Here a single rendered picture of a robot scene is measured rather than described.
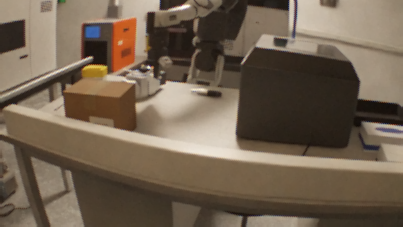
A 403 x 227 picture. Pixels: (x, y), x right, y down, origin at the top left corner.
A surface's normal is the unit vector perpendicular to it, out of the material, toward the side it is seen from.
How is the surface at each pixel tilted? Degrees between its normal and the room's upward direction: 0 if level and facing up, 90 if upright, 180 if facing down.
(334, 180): 90
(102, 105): 90
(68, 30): 90
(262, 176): 90
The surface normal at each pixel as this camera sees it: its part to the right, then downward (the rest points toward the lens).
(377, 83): -0.22, 0.29
